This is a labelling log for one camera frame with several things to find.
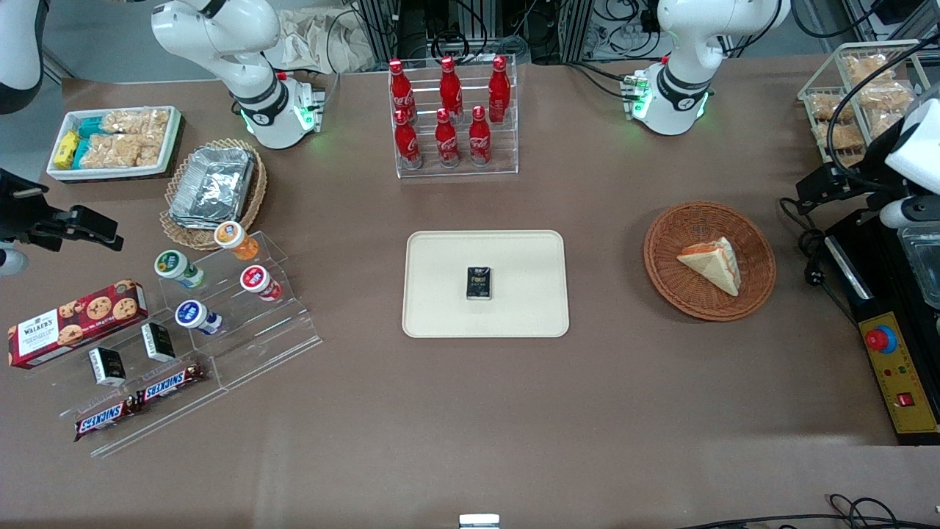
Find white plastic bin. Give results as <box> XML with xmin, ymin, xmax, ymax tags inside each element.
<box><xmin>46</xmin><ymin>106</ymin><xmax>183</xmax><ymax>181</ymax></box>

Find tangled cable bundle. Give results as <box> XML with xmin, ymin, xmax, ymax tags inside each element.
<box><xmin>593</xmin><ymin>0</ymin><xmax>662</xmax><ymax>61</ymax></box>

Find light wicker basket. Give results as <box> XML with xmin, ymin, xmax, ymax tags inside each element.
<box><xmin>159</xmin><ymin>137</ymin><xmax>268</xmax><ymax>251</ymax></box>

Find black aluminium frame post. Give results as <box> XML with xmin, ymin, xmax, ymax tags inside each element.
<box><xmin>560</xmin><ymin>0</ymin><xmax>597</xmax><ymax>64</ymax></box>
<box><xmin>355</xmin><ymin>0</ymin><xmax>413</xmax><ymax>67</ymax></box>

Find clear plastic container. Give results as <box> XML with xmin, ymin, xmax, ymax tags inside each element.
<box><xmin>897</xmin><ymin>223</ymin><xmax>940</xmax><ymax>310</ymax></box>

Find red Walkers cookie box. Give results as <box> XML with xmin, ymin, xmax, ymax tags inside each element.
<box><xmin>7</xmin><ymin>278</ymin><xmax>150</xmax><ymax>370</ymax></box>

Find blue lid yoghurt cup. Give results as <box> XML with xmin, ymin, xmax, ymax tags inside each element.
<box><xmin>174</xmin><ymin>299</ymin><xmax>223</xmax><ymax>336</ymax></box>

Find stacked foil containers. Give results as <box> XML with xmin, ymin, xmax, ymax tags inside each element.
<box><xmin>168</xmin><ymin>145</ymin><xmax>256</xmax><ymax>229</ymax></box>

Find beige plastic tray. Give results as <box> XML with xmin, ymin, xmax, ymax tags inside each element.
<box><xmin>402</xmin><ymin>229</ymin><xmax>571</xmax><ymax>339</ymax></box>

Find green lid yoghurt cup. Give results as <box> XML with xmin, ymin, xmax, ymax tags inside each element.
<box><xmin>153</xmin><ymin>249</ymin><xmax>206</xmax><ymax>289</ymax></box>

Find low clear acrylic stand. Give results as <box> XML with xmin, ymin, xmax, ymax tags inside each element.
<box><xmin>28</xmin><ymin>320</ymin><xmax>230</xmax><ymax>458</ymax></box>

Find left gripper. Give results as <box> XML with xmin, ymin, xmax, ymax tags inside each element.
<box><xmin>797</xmin><ymin>129</ymin><xmax>940</xmax><ymax>216</ymax></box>

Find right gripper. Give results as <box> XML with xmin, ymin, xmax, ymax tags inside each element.
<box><xmin>0</xmin><ymin>168</ymin><xmax>124</xmax><ymax>252</ymax></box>

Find stepped clear acrylic stand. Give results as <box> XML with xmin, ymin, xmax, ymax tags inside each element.
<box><xmin>156</xmin><ymin>230</ymin><xmax>324</xmax><ymax>392</ymax></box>

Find red emergency stop button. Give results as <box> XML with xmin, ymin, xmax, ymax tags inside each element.
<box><xmin>864</xmin><ymin>323</ymin><xmax>899</xmax><ymax>356</ymax></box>

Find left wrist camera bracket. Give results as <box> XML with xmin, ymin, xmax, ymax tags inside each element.
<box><xmin>879</xmin><ymin>192</ymin><xmax>940</xmax><ymax>231</ymax></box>

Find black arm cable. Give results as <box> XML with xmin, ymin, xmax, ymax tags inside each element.
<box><xmin>825</xmin><ymin>32</ymin><xmax>940</xmax><ymax>193</ymax></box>

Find black power cable with plug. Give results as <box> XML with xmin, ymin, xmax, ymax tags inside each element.
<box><xmin>778</xmin><ymin>196</ymin><xmax>861</xmax><ymax>325</ymax></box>

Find red lid yoghurt cup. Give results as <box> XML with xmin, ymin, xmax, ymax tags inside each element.
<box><xmin>239</xmin><ymin>264</ymin><xmax>283</xmax><ymax>303</ymax></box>

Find black looped cable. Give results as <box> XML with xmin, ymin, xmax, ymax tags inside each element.
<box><xmin>674</xmin><ymin>493</ymin><xmax>940</xmax><ymax>529</ymax></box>

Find beige cloth bag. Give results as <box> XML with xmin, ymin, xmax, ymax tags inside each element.
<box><xmin>263</xmin><ymin>6</ymin><xmax>377</xmax><ymax>74</ymax></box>

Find yellow control box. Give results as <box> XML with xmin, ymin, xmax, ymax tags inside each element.
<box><xmin>857</xmin><ymin>312</ymin><xmax>940</xmax><ymax>436</ymax></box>

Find black appliance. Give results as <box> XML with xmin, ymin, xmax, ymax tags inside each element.
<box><xmin>822</xmin><ymin>209</ymin><xmax>940</xmax><ymax>446</ymax></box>

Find white wire rack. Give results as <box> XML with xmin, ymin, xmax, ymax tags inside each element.
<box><xmin>797</xmin><ymin>40</ymin><xmax>932</xmax><ymax>171</ymax></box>

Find clear acrylic bottle rack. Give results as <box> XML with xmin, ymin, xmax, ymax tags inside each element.
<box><xmin>387</xmin><ymin>54</ymin><xmax>520</xmax><ymax>180</ymax></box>

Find triangular sandwich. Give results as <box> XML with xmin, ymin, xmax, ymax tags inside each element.
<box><xmin>675</xmin><ymin>235</ymin><xmax>742</xmax><ymax>298</ymax></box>

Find small black box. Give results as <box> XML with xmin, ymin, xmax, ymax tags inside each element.
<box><xmin>140</xmin><ymin>321</ymin><xmax>177</xmax><ymax>363</ymax></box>
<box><xmin>465</xmin><ymin>265</ymin><xmax>494</xmax><ymax>302</ymax></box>
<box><xmin>87</xmin><ymin>346</ymin><xmax>127</xmax><ymax>388</ymax></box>

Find black base cable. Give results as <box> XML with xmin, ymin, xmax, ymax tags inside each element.
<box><xmin>565</xmin><ymin>61</ymin><xmax>634</xmax><ymax>100</ymax></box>

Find brown wicker basket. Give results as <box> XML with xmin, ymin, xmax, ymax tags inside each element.
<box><xmin>643</xmin><ymin>201</ymin><xmax>778</xmax><ymax>323</ymax></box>

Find yellow snack packet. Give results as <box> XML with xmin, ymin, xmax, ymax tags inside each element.
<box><xmin>54</xmin><ymin>130</ymin><xmax>80</xmax><ymax>169</ymax></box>

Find red Coca-Cola bottle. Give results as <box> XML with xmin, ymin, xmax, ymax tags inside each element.
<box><xmin>393</xmin><ymin>108</ymin><xmax>424</xmax><ymax>170</ymax></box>
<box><xmin>434</xmin><ymin>107</ymin><xmax>462</xmax><ymax>168</ymax></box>
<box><xmin>468</xmin><ymin>104</ymin><xmax>494</xmax><ymax>167</ymax></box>
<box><xmin>438</xmin><ymin>55</ymin><xmax>465</xmax><ymax>122</ymax></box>
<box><xmin>488</xmin><ymin>54</ymin><xmax>512</xmax><ymax>124</ymax></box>
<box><xmin>388</xmin><ymin>58</ymin><xmax>416</xmax><ymax>124</ymax></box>

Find Snickers chocolate bar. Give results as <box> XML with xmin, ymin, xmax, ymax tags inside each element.
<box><xmin>135</xmin><ymin>362</ymin><xmax>208</xmax><ymax>406</ymax></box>
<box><xmin>73</xmin><ymin>399</ymin><xmax>142</xmax><ymax>443</ymax></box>

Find orange lid yoghurt cup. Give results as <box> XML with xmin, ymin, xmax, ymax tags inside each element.
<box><xmin>214</xmin><ymin>220</ymin><xmax>260</xmax><ymax>262</ymax></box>

